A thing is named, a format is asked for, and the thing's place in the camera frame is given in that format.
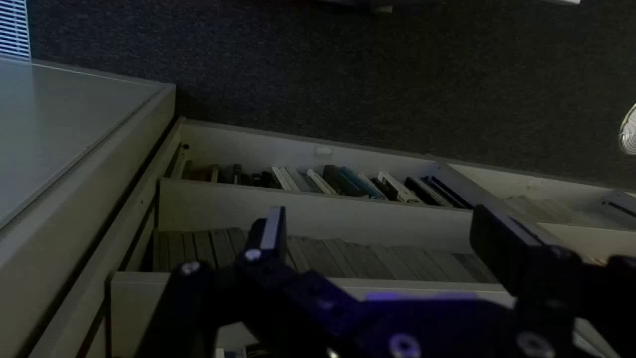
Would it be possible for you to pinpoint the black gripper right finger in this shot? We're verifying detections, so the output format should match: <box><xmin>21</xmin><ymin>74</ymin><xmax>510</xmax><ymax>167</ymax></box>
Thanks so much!
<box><xmin>469</xmin><ymin>203</ymin><xmax>584</xmax><ymax>300</ymax></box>

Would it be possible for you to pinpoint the dark green book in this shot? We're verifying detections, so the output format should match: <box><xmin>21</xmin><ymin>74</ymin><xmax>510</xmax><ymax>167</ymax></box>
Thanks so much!
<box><xmin>322</xmin><ymin>165</ymin><xmax>387</xmax><ymax>203</ymax></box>

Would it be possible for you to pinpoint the white ribbed radiator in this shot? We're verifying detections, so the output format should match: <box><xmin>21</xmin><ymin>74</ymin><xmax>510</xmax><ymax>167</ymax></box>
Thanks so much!
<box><xmin>0</xmin><ymin>0</ymin><xmax>31</xmax><ymax>62</ymax></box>

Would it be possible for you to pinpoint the grey metal bookshelf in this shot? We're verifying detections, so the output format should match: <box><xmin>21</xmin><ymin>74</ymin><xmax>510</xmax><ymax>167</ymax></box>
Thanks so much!
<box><xmin>449</xmin><ymin>161</ymin><xmax>636</xmax><ymax>267</ymax></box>
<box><xmin>25</xmin><ymin>115</ymin><xmax>636</xmax><ymax>358</ymax></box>

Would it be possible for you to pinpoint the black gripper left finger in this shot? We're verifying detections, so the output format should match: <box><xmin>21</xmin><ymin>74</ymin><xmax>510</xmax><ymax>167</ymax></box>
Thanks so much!
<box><xmin>242</xmin><ymin>205</ymin><xmax>290</xmax><ymax>267</ymax></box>

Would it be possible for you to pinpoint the white rounded object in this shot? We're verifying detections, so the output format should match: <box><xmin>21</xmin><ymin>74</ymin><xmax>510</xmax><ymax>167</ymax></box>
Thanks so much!
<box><xmin>618</xmin><ymin>102</ymin><xmax>636</xmax><ymax>159</ymax></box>

